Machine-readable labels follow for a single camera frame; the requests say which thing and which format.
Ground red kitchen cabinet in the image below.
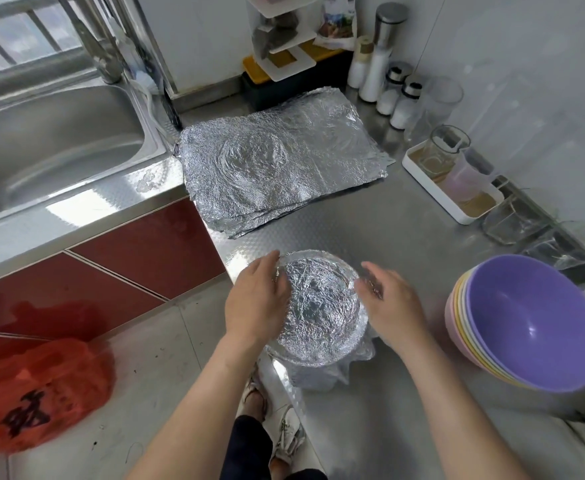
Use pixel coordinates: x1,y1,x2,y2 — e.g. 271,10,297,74
0,197,229,371

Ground purple bowl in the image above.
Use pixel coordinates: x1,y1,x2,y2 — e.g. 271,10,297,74
467,255,585,393

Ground white rectangular tray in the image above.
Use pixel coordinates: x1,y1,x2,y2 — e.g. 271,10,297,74
402,139,506,226

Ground stainless steel sink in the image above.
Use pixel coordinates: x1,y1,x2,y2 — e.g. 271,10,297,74
0,79,189,291

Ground red plastic bag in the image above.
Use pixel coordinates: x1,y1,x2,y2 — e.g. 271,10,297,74
0,337,114,456

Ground person's right forearm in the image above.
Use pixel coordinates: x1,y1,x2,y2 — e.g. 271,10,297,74
397,335,534,480

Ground person's left hand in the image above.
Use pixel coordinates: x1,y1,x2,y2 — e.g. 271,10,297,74
223,249,292,361

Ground small white tan-capped bottle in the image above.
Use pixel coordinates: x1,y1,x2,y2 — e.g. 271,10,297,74
346,35,376,90

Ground pink translucent cup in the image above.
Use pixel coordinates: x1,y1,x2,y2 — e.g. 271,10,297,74
442,155,492,204

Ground person's white shoe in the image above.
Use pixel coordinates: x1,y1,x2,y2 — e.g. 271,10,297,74
273,403,308,464
237,379,271,424

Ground steel faucet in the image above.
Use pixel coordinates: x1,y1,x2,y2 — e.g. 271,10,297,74
57,0,126,86

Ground white shaker with black lid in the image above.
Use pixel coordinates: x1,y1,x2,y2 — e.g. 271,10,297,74
376,61,414,117
390,77,426,132

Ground stack of aluminium foil sheets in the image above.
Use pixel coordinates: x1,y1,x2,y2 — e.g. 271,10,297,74
177,87,396,239

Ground person's left white shoe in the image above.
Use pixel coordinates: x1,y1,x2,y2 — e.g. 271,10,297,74
237,379,271,424

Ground white corner shelf rack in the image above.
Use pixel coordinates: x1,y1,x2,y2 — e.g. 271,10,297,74
247,0,358,83

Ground tall white steel-capped bottle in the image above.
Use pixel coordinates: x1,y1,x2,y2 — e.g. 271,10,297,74
358,3,410,104

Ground pink bowl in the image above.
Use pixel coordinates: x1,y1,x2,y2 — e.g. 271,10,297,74
444,265,524,388

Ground foil-covered bowl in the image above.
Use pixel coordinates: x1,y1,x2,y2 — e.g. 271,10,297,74
263,249,378,391

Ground person's left forearm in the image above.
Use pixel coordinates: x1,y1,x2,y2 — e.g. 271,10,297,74
125,339,274,480

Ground person's dark trousers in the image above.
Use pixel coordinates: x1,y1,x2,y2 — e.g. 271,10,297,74
221,415,328,480

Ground white dish brush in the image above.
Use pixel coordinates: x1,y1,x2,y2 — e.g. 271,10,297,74
133,69,169,96

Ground metal window railing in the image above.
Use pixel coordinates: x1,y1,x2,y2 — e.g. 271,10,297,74
0,0,84,81

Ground colourful snack packet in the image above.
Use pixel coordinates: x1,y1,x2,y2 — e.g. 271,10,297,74
317,0,358,41

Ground person's right white shoe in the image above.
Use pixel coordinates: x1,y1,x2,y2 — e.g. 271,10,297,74
273,403,308,464

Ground person's right hand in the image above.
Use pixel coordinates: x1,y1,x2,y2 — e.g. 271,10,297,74
355,261,434,358

